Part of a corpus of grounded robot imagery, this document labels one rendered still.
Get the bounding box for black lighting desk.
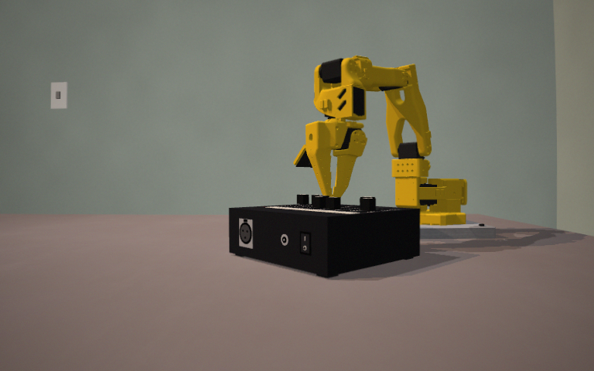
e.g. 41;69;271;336
229;194;420;278

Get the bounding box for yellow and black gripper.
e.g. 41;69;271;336
293;118;367;197

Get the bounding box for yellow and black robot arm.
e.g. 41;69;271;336
314;56;466;226

